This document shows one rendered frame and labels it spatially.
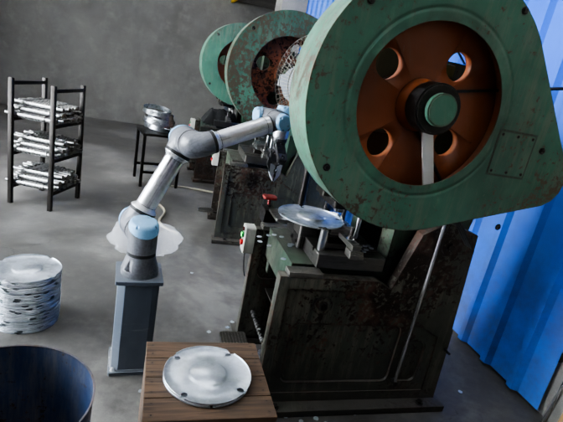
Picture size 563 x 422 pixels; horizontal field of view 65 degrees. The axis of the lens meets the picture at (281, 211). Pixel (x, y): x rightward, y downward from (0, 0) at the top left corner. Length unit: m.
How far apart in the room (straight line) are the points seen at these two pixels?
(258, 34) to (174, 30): 5.30
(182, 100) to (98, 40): 1.62
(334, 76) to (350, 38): 0.11
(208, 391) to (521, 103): 1.37
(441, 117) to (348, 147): 0.29
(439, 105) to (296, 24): 1.87
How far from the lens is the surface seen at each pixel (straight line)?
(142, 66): 8.33
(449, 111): 1.45
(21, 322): 2.40
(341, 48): 1.34
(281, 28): 3.13
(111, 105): 8.42
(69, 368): 1.48
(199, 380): 1.55
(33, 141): 3.90
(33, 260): 2.48
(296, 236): 1.93
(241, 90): 3.09
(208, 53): 4.77
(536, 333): 2.63
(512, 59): 1.64
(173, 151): 1.92
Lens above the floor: 1.35
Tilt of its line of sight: 17 degrees down
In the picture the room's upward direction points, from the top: 11 degrees clockwise
